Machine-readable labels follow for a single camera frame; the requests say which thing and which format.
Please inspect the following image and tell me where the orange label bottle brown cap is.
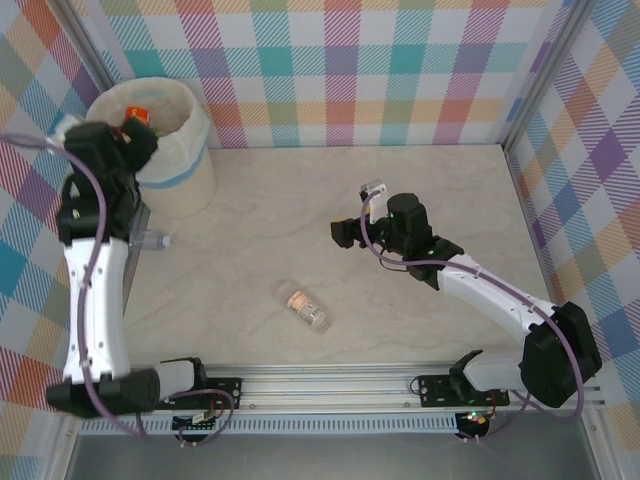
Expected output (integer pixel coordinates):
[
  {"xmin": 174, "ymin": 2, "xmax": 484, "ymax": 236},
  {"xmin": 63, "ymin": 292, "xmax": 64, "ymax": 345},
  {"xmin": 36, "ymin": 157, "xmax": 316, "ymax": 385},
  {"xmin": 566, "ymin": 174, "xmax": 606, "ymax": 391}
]
[{"xmin": 113, "ymin": 105, "xmax": 153, "ymax": 139}]

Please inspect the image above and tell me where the clear bottle bluish cap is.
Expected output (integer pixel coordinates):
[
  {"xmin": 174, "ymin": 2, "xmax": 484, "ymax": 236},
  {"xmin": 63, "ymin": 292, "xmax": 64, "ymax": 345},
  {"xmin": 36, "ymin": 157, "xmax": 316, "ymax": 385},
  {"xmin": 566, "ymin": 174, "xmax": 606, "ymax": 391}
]
[{"xmin": 128, "ymin": 228, "xmax": 175, "ymax": 253}]

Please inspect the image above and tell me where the cream round waste bin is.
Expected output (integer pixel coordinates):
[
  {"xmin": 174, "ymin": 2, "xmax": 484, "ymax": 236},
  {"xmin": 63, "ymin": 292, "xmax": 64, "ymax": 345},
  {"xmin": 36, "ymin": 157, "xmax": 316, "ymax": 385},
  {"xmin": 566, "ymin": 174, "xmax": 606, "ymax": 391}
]
[{"xmin": 85, "ymin": 77, "xmax": 219, "ymax": 220}]

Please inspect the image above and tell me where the clear bottle orange white label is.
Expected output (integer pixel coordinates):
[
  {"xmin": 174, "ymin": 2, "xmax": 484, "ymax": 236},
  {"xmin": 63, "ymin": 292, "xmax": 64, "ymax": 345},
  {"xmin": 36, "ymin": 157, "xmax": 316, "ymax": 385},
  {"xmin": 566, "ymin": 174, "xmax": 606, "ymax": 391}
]
[{"xmin": 276, "ymin": 279, "xmax": 333, "ymax": 335}]

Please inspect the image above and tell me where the small electronics board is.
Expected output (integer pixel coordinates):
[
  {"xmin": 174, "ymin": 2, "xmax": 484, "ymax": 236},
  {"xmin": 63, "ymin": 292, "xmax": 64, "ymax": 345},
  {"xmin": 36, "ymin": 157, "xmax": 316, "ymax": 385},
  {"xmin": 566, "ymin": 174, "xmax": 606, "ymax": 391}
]
[
  {"xmin": 457, "ymin": 409, "xmax": 494, "ymax": 429},
  {"xmin": 172, "ymin": 410, "xmax": 219, "ymax": 432}
]

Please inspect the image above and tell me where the grey metal base panel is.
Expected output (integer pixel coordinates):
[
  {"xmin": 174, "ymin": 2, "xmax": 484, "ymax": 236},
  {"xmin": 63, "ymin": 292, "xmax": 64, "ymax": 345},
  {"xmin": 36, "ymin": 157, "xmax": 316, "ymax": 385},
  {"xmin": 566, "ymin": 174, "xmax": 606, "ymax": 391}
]
[{"xmin": 64, "ymin": 433, "xmax": 601, "ymax": 480}]

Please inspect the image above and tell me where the aluminium frame post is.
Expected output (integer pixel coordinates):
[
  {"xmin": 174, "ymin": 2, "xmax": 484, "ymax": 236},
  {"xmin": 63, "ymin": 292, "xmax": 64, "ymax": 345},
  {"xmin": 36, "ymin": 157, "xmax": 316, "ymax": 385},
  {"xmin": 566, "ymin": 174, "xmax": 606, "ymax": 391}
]
[
  {"xmin": 58, "ymin": 0, "xmax": 126, "ymax": 94},
  {"xmin": 501, "ymin": 0, "xmax": 601, "ymax": 151}
]

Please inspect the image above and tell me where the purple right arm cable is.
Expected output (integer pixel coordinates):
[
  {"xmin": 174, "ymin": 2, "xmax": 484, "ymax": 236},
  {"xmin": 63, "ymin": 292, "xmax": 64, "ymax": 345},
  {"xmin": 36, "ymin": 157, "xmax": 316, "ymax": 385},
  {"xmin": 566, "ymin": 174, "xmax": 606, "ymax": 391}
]
[{"xmin": 359, "ymin": 194, "xmax": 587, "ymax": 424}]

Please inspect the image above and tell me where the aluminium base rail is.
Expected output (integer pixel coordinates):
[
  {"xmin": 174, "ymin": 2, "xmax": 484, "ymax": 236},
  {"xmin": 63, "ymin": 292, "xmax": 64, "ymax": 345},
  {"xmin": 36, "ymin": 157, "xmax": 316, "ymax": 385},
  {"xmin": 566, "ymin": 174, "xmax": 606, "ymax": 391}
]
[{"xmin": 54, "ymin": 362, "xmax": 606, "ymax": 416}]

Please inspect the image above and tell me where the perforated metal cable tray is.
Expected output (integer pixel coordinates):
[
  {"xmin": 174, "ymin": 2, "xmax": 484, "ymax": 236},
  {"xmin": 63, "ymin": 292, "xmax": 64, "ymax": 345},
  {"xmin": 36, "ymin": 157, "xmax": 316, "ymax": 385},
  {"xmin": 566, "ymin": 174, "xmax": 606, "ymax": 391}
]
[{"xmin": 79, "ymin": 417, "xmax": 461, "ymax": 436}]

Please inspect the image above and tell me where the thin purple base cable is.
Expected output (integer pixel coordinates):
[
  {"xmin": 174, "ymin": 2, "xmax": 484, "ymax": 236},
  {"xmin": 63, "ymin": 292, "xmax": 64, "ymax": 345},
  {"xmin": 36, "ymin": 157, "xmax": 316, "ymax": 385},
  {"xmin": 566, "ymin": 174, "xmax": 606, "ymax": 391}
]
[{"xmin": 159, "ymin": 391, "xmax": 236, "ymax": 449}]

